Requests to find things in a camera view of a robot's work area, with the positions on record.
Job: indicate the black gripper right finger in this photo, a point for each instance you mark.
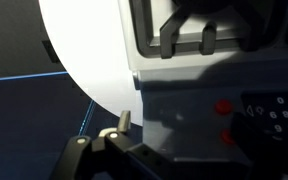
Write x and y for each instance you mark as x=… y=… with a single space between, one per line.
x=267 y=153

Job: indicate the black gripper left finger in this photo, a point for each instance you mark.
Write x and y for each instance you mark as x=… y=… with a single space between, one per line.
x=94 y=153

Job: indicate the small orange button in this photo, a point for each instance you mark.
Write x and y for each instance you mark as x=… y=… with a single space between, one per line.
x=226 y=136
x=223 y=106

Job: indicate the grey toy stove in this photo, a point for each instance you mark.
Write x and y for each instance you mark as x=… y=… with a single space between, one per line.
x=184 y=100

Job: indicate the black keypad display panel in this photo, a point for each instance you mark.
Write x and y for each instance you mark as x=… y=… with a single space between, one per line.
x=277 y=116

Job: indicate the black burner grate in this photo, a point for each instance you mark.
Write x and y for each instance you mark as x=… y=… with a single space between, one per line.
x=170 y=40

